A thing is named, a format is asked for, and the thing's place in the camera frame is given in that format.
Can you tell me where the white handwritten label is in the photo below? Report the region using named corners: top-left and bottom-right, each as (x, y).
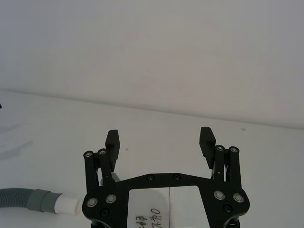
top-left (128, 187), bottom-right (167, 228)

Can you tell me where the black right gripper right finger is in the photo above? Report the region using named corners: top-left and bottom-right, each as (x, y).
top-left (197, 126), bottom-right (243, 189)

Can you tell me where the grey corrugated hose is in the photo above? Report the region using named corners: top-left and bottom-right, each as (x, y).
top-left (0, 188), bottom-right (64, 214)

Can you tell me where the white table cloth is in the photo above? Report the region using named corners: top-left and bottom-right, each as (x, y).
top-left (0, 88), bottom-right (304, 228)

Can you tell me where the white plastic pipe connector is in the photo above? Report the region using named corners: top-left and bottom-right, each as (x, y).
top-left (54, 194), bottom-right (84, 215)

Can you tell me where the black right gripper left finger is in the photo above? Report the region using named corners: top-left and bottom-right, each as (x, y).
top-left (83, 129), bottom-right (120, 190)

